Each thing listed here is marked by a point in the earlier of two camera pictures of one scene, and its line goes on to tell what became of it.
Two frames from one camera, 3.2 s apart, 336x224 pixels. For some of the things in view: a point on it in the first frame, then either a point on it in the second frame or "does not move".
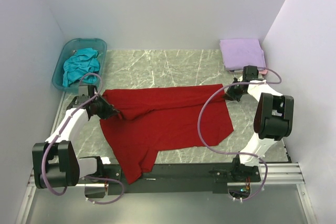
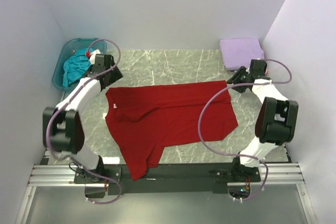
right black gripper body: x=234 y=93 -> x=241 y=76
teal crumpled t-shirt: x=83 y=61 does not move
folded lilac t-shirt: x=239 y=53 does not move
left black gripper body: x=103 y=109 -> x=114 y=75
